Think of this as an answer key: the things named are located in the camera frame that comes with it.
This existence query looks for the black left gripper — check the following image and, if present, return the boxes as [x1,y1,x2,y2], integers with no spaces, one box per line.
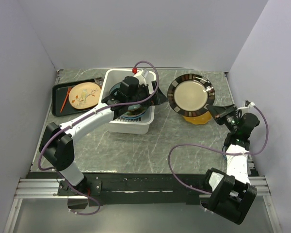
[128,81,169,107]

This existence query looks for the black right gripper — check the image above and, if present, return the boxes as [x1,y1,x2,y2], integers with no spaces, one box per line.
[206,104,239,133]

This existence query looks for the clear textured glass plate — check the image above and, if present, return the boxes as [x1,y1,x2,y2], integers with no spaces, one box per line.
[126,104,148,117]

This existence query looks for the black striped lacquer plate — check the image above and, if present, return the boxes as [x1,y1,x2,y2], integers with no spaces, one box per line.
[167,73,215,117]

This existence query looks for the turquoise polka dot plate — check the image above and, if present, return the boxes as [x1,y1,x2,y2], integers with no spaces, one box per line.
[121,112,145,119]

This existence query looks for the dark blue floral plate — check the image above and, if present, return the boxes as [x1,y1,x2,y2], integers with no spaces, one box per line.
[109,82,121,97]

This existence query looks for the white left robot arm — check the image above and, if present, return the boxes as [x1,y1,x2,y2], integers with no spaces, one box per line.
[39,76,167,195]

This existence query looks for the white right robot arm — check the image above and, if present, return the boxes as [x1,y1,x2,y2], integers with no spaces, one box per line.
[201,104,260,225]

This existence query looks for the white plastic bin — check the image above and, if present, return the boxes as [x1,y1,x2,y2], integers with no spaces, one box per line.
[99,68,155,134]

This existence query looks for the yellow scalloped plate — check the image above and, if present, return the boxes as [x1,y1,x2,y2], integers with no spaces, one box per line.
[183,111,212,125]

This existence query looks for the small clear glass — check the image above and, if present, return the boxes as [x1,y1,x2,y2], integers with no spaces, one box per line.
[94,77,104,88]

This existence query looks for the peach bird-painted plate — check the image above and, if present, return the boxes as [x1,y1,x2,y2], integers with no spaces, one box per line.
[68,82,101,110]

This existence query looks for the orange chopsticks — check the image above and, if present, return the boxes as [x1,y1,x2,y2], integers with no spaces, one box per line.
[60,87,72,113]

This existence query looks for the black serving tray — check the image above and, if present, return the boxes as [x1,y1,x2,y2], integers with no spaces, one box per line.
[51,79,95,117]

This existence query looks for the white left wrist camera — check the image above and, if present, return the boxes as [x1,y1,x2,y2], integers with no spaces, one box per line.
[133,69,152,85]

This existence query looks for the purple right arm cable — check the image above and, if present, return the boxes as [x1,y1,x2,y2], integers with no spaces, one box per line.
[168,104,270,212]

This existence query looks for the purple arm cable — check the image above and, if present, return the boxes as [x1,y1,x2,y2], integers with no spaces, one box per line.
[168,104,270,212]
[37,60,160,216]

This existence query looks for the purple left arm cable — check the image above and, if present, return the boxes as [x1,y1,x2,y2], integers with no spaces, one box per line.
[37,60,160,216]

